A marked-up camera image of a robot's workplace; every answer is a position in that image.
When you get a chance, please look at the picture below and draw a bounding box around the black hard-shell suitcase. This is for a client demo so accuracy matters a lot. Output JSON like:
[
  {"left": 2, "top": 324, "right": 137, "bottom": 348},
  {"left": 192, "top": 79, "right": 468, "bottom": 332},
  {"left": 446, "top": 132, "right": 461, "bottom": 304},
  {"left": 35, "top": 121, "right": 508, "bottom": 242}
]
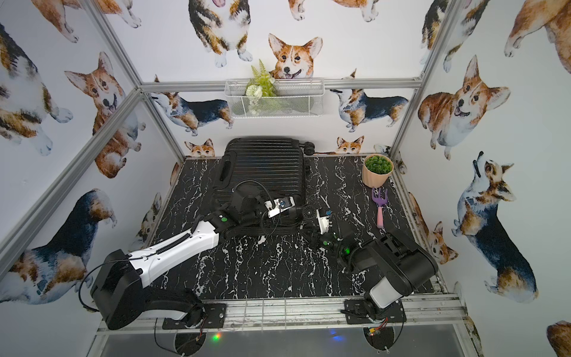
[{"left": 211, "top": 137, "right": 315, "bottom": 237}]

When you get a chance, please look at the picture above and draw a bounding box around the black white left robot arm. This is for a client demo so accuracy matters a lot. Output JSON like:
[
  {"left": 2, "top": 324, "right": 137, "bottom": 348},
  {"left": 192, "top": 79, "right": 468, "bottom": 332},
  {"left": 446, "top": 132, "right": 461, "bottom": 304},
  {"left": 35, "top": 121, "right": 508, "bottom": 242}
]
[{"left": 90, "top": 180, "right": 303, "bottom": 330}]

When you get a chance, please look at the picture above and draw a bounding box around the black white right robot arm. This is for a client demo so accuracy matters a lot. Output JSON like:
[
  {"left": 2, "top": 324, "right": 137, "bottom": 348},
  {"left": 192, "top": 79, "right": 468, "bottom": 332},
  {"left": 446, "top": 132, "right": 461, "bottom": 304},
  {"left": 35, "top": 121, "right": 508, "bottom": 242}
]
[{"left": 300, "top": 205, "right": 439, "bottom": 324}]

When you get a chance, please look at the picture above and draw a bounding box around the purple pink garden fork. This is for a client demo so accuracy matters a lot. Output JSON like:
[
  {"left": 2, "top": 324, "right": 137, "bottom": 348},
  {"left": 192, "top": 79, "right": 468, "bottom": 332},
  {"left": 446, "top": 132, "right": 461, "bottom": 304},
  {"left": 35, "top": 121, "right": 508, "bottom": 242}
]
[{"left": 371, "top": 187, "right": 388, "bottom": 229}]

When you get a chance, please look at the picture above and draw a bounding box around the peach plastic flower pot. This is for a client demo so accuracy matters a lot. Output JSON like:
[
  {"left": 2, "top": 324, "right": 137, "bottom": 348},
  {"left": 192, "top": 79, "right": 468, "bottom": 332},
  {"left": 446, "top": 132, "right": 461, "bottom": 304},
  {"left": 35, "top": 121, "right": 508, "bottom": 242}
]
[{"left": 362, "top": 153, "right": 395, "bottom": 188}]

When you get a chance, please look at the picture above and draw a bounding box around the green artificial succulent plant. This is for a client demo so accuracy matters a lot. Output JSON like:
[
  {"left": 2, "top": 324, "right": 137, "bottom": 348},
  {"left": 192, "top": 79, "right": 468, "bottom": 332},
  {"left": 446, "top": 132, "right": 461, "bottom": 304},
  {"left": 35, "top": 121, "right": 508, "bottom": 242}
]
[{"left": 365, "top": 156, "right": 393, "bottom": 175}]

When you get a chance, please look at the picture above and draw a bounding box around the artificial fern with white flower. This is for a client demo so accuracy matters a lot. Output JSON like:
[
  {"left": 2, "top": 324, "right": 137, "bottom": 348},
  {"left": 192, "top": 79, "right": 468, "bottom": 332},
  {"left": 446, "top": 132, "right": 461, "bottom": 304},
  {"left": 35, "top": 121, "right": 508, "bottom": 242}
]
[{"left": 245, "top": 59, "right": 280, "bottom": 116}]

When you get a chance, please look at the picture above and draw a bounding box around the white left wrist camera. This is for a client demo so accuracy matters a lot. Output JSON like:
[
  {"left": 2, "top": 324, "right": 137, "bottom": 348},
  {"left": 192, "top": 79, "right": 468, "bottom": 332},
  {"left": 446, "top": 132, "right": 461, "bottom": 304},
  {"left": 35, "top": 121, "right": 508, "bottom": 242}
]
[{"left": 264, "top": 196, "right": 296, "bottom": 218}]

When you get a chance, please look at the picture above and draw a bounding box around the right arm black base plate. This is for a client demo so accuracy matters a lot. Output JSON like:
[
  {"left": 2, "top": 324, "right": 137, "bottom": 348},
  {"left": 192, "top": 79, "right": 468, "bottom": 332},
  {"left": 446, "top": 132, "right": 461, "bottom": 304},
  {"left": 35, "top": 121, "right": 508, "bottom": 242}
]
[{"left": 341, "top": 298, "right": 407, "bottom": 325}]

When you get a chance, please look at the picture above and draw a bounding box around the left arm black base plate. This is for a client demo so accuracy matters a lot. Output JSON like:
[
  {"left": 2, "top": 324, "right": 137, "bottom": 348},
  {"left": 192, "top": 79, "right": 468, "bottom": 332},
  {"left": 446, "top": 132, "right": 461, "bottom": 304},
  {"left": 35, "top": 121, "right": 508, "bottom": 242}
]
[{"left": 162, "top": 303, "right": 228, "bottom": 330}]

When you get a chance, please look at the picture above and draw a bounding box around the white wire wall basket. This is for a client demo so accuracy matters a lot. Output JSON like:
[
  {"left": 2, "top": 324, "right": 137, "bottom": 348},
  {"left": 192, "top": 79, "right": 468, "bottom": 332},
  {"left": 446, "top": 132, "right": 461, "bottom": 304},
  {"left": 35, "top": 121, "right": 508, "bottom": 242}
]
[{"left": 224, "top": 79, "right": 325, "bottom": 118}]

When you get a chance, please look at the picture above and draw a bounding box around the aluminium front rail frame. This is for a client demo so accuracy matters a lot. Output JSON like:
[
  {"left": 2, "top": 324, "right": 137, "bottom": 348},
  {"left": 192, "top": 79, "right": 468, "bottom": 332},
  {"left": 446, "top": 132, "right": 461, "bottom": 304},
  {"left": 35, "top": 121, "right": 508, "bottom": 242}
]
[{"left": 116, "top": 294, "right": 482, "bottom": 356}]

